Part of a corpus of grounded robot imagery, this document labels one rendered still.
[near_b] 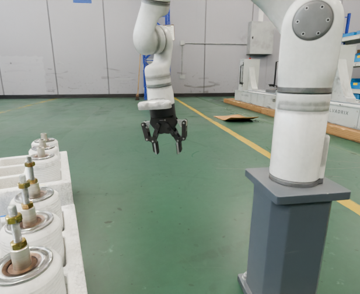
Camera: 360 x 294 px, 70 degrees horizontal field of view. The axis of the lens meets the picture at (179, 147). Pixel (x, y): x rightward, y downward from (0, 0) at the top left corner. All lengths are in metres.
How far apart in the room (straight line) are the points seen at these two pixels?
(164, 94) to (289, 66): 0.34
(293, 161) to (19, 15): 7.07
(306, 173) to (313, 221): 0.09
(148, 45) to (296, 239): 0.54
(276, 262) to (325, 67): 0.37
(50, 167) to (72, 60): 6.07
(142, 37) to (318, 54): 0.40
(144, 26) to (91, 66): 6.15
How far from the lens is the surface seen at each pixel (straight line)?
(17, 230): 0.41
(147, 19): 0.69
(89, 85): 6.84
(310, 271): 0.63
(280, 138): 0.52
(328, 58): 0.50
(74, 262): 0.54
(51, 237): 0.52
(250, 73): 4.88
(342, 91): 2.97
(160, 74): 0.71
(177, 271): 0.76
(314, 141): 0.52
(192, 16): 7.00
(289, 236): 0.55
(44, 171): 0.91
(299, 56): 0.50
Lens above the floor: 0.50
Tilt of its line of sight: 15 degrees down
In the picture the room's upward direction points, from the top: straight up
